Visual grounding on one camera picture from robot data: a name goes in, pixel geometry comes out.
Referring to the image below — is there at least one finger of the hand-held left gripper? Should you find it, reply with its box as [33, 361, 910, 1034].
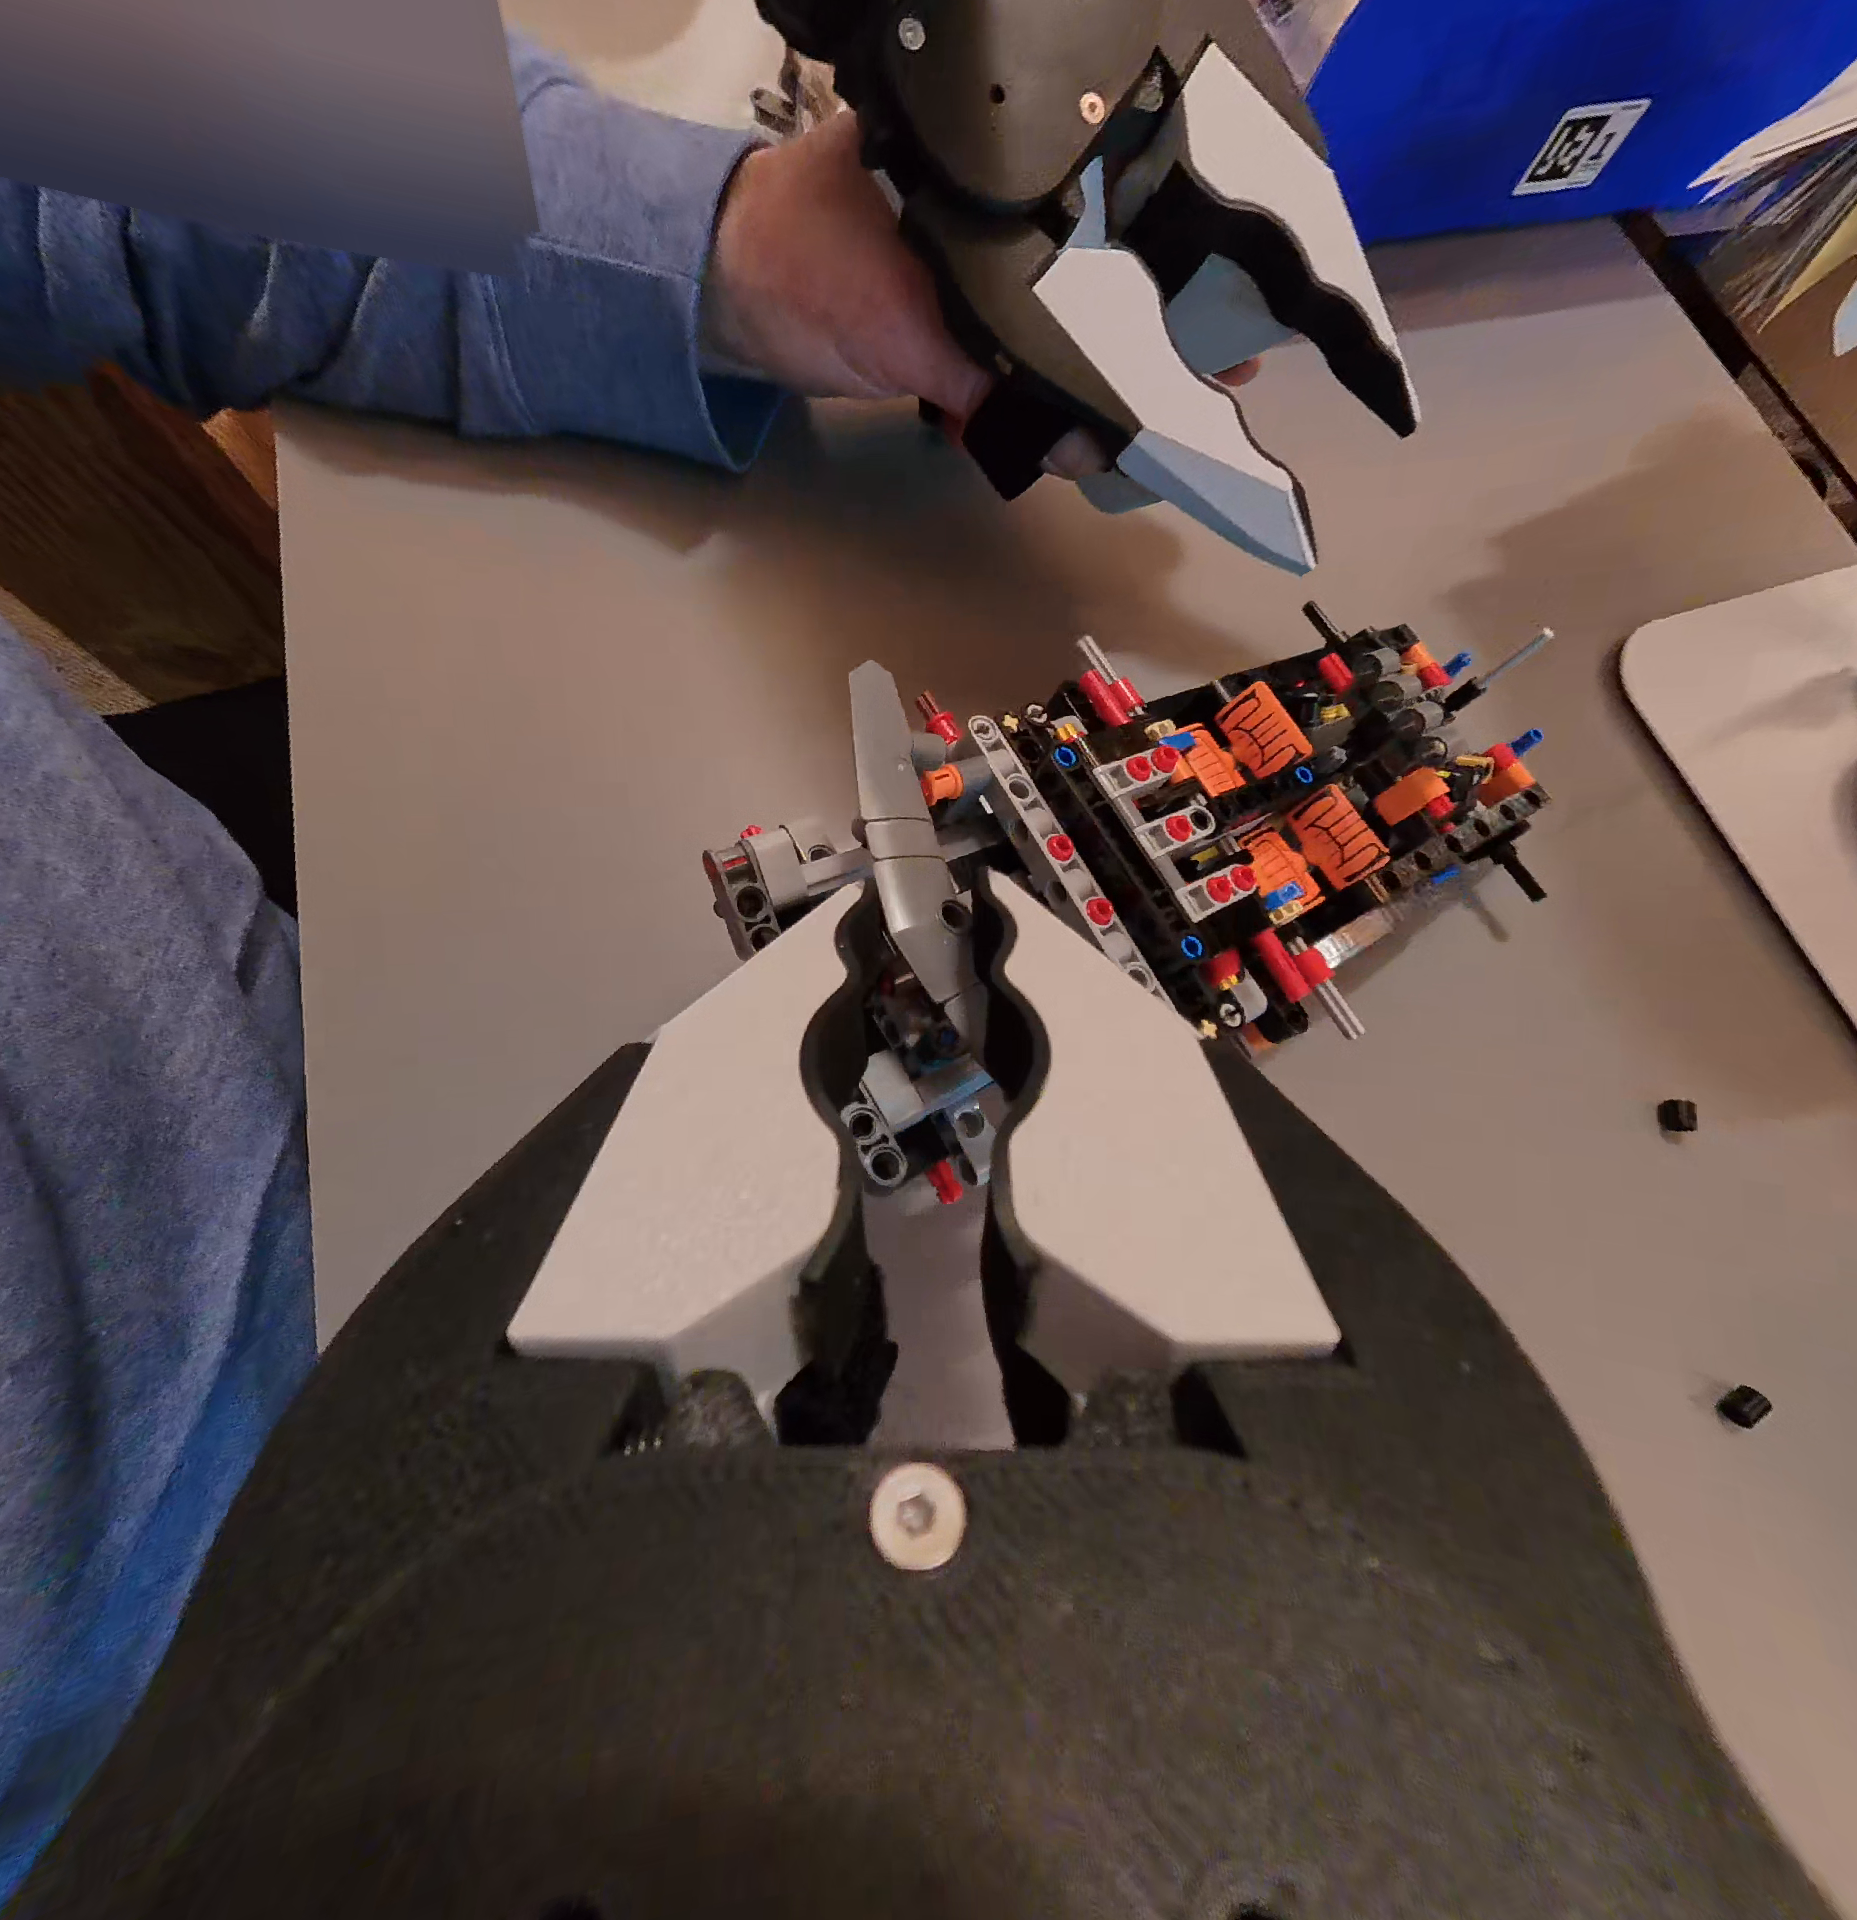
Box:
[1128, 40, 1422, 440]
[1031, 155, 1319, 579]

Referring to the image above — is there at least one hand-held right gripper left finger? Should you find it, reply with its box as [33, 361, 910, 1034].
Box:
[505, 876, 886, 1446]

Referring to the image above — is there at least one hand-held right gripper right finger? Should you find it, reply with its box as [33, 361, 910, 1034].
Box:
[986, 870, 1342, 1446]

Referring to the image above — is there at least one lego car chassis model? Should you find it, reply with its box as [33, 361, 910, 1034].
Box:
[700, 599, 1557, 1213]

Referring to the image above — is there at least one black lego gear rack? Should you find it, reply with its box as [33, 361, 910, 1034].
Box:
[1017, 709, 1221, 968]

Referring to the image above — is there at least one person's left forearm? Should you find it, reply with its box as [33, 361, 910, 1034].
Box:
[0, 30, 792, 480]

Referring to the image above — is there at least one lego instruction booklet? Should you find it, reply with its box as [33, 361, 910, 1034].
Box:
[1695, 30, 1857, 361]

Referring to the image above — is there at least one person's left hand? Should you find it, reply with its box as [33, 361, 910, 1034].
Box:
[700, 108, 1021, 430]

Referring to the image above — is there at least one blue plastic bin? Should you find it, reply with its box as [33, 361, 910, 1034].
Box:
[1299, 0, 1857, 247]

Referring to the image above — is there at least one person's blue-clad body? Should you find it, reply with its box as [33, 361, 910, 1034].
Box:
[0, 577, 320, 1920]

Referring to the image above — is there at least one white stand with base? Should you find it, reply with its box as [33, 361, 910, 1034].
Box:
[1619, 557, 1857, 1081]

